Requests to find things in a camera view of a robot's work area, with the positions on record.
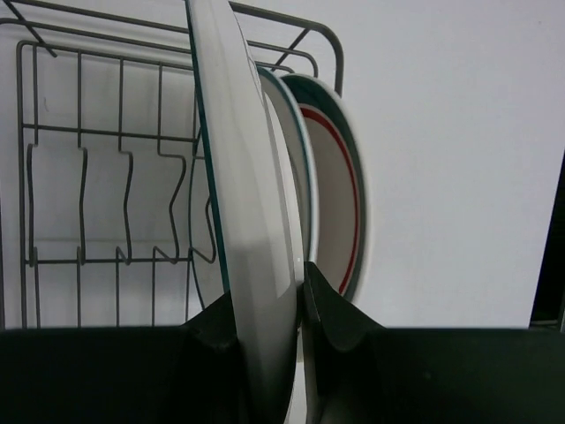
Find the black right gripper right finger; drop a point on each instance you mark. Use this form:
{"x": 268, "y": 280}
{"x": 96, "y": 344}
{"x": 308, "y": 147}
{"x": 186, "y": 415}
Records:
{"x": 357, "y": 371}

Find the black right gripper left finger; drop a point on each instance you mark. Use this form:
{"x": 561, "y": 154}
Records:
{"x": 189, "y": 373}

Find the green red rimmed plate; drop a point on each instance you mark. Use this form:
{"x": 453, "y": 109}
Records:
{"x": 344, "y": 207}
{"x": 260, "y": 252}

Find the white plate with flower motif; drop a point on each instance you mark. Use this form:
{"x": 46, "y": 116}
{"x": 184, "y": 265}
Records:
{"x": 299, "y": 147}

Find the metal wire dish rack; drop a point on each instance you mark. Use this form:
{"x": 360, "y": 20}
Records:
{"x": 103, "y": 185}

